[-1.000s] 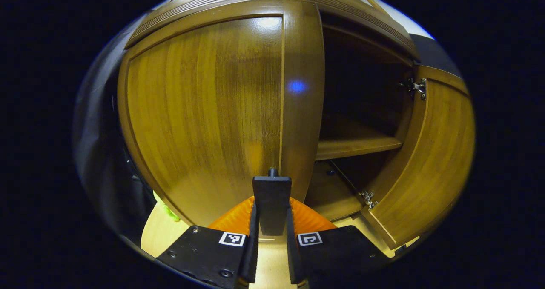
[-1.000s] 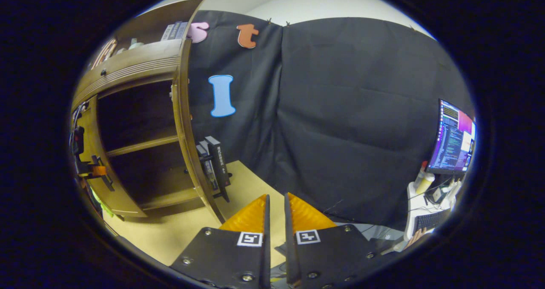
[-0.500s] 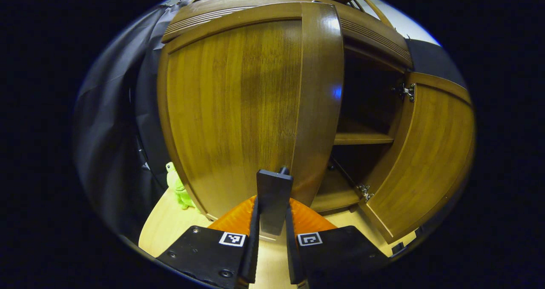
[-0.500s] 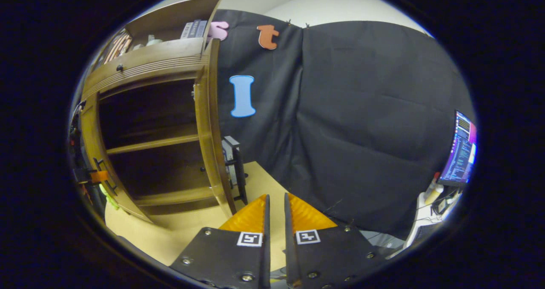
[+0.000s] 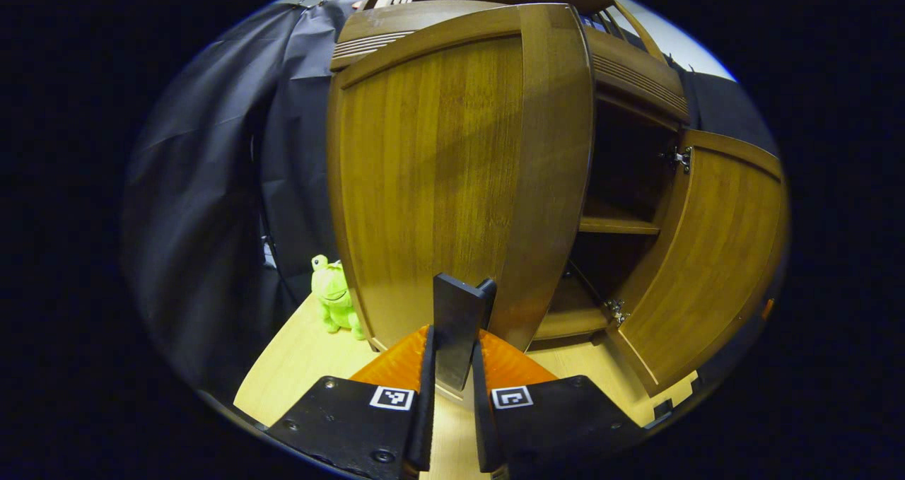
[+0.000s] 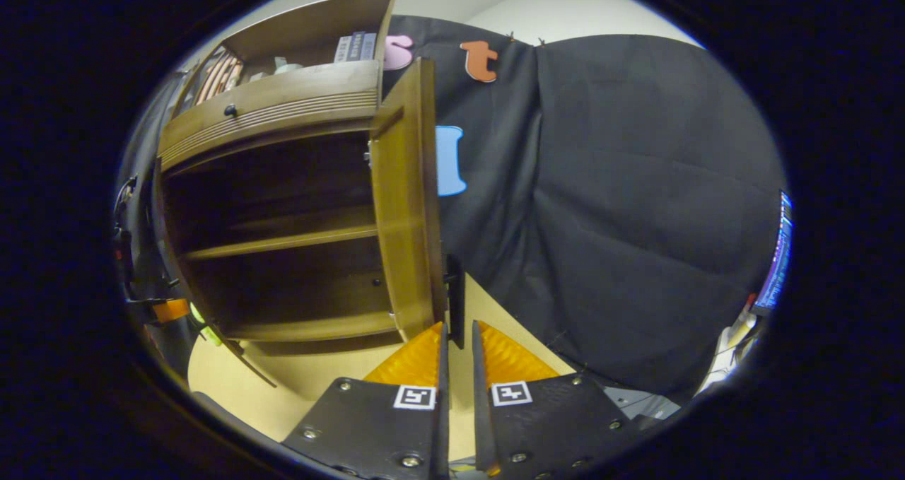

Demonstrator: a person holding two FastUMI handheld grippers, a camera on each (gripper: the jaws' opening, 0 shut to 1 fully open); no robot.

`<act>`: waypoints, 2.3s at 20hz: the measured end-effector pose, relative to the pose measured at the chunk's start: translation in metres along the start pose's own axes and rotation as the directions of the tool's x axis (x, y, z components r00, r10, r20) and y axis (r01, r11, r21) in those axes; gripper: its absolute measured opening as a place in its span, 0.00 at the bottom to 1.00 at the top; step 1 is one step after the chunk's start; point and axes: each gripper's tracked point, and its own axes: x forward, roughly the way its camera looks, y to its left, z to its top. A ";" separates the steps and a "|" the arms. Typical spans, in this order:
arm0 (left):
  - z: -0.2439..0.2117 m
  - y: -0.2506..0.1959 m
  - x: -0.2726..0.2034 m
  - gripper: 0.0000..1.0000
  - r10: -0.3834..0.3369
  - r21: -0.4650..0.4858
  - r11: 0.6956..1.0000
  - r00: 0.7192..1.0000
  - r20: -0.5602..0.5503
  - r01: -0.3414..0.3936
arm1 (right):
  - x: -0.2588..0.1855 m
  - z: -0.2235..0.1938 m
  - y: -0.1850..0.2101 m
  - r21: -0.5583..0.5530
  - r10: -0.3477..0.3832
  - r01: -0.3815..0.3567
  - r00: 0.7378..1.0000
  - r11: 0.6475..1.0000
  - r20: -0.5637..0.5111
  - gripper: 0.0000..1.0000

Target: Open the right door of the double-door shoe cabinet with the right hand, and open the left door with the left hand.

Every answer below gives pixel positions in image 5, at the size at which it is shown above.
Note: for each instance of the wooden shoe cabinet door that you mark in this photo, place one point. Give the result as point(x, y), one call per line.
point(714, 254)
point(424, 183)

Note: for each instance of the green plush frog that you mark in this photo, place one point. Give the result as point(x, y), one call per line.
point(334, 293)

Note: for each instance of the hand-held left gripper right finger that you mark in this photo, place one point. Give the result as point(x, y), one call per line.
point(558, 423)

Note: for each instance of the metal door hinge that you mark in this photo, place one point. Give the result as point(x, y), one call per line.
point(616, 312)
point(680, 158)

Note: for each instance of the wooden double-door shoe cabinet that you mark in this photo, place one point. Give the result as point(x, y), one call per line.
point(615, 225)

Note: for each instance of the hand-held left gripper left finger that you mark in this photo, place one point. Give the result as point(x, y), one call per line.
point(353, 423)

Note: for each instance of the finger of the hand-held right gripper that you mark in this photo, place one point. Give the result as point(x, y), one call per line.
point(768, 309)

